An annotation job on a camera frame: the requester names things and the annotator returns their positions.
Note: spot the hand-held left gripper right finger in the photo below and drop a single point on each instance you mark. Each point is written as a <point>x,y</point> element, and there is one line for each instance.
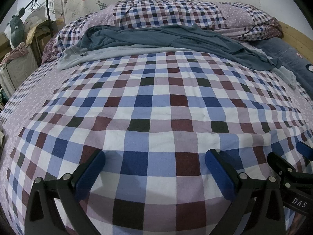
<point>217,176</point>

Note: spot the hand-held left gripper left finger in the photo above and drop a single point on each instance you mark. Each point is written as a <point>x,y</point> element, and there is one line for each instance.
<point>89,176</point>

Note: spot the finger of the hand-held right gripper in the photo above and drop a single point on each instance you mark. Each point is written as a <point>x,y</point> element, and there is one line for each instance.
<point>304,148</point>
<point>278,162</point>

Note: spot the dark teal shirt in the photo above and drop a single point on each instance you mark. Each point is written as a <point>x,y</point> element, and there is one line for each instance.
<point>171,36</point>

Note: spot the black clothes rack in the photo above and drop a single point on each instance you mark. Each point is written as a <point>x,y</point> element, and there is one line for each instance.
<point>47,5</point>

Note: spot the metal clothes hanger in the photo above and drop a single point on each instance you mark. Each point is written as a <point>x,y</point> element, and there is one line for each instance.
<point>36,5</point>

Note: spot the checked bed sheet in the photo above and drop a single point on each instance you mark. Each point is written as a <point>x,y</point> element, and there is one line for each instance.
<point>156,107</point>

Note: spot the blue printed pillow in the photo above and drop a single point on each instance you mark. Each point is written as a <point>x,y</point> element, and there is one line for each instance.
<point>288,56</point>

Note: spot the light grey garment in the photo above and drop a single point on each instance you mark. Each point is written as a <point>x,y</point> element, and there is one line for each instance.
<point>97,53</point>

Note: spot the grey suitcase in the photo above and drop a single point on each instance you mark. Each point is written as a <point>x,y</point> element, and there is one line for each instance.
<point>17,73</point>

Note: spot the pink cloth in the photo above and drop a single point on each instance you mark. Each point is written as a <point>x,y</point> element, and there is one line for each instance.
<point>17,51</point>

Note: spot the grey green plush toy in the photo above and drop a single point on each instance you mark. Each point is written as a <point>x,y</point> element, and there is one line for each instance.
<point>14,29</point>

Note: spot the checked quilt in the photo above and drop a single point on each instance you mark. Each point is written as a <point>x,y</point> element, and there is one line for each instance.
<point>171,12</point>

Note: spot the wooden bed frame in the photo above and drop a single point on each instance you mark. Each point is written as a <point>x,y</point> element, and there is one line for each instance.
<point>298,36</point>

